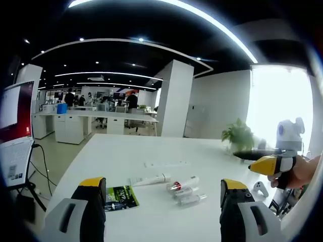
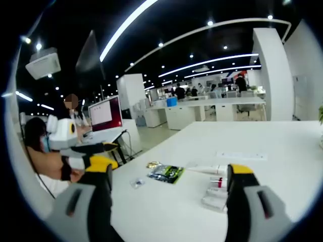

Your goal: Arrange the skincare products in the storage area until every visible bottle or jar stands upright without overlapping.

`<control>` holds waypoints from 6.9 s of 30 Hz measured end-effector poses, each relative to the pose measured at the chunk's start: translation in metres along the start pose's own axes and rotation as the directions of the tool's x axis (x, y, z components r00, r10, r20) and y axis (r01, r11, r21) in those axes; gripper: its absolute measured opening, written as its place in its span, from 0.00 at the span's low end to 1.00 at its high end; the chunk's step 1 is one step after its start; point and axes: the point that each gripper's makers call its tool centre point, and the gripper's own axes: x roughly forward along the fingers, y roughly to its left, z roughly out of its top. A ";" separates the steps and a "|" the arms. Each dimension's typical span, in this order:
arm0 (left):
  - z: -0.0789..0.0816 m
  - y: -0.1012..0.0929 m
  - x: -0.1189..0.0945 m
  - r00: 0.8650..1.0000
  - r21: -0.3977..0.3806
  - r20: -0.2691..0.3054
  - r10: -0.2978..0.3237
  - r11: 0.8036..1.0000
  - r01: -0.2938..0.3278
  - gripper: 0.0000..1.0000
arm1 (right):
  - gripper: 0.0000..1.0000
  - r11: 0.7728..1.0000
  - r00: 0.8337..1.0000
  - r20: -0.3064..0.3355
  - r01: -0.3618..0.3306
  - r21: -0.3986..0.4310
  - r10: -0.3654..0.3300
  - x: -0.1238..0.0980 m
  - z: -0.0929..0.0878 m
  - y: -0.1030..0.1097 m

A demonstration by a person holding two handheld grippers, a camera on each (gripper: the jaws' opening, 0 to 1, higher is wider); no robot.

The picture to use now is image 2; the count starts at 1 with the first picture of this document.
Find small clear skincare bottle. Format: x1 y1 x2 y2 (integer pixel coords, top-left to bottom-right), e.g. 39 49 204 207
201 197 229 214

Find small clear skincare sachet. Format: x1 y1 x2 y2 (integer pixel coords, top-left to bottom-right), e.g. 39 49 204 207
129 177 147 189

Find long white counter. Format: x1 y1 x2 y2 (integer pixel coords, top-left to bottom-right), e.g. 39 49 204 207
147 97 267 131

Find black chest device cable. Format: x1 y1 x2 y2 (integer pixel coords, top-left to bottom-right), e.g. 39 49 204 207
24 131 56 200

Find white monitor red screen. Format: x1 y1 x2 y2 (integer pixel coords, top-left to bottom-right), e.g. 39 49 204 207
87 95 124 132

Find green potted plant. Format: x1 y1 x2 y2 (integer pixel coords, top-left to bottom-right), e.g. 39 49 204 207
316 105 323 150

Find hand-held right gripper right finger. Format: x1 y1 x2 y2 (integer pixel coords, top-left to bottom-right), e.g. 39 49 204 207
226 163 297 242

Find black green skincare sachet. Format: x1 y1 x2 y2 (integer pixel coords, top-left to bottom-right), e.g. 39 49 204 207
146 164 186 186

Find white desk black legs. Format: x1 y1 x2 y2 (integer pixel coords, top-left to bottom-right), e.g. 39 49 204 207
74 129 131 164

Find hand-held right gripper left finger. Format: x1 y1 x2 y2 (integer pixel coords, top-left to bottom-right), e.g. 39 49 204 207
46 155 119 242

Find long ceiling light strip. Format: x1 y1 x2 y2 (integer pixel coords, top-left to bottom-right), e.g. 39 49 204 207
99 0 159 63

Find person's left hand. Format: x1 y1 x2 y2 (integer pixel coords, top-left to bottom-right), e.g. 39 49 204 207
70 168 86 183

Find black wrist strap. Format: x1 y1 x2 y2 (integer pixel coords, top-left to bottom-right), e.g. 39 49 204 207
61 156 74 181

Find white skincare tube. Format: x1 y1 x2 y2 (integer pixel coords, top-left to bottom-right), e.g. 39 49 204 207
186 163 229 175

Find ceiling air conditioner unit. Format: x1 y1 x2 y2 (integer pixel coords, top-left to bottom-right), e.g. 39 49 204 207
25 47 62 81

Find grey office chair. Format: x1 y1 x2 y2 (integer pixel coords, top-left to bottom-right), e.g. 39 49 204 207
238 90 256 117

